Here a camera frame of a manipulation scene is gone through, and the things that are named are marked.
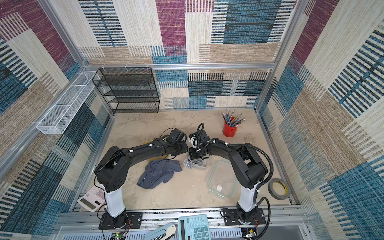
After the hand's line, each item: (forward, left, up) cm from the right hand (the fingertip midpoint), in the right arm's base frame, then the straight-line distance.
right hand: (192, 156), depth 93 cm
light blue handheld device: (-38, +12, +1) cm, 40 cm away
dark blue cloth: (-10, +20, +3) cm, 22 cm away
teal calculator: (-36, -1, 0) cm, 36 cm away
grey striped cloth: (-7, +1, +7) cm, 10 cm away
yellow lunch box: (+12, +29, -1) cm, 32 cm away
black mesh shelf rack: (+44, +45, +18) cm, 65 cm away
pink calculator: (-24, +50, +1) cm, 56 cm away
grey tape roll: (-19, -47, -3) cm, 51 cm away
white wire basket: (+3, +62, +33) cm, 70 cm away
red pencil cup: (+17, -25, +3) cm, 30 cm away
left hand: (+3, +2, +3) cm, 5 cm away
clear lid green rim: (-13, -17, -2) cm, 22 cm away
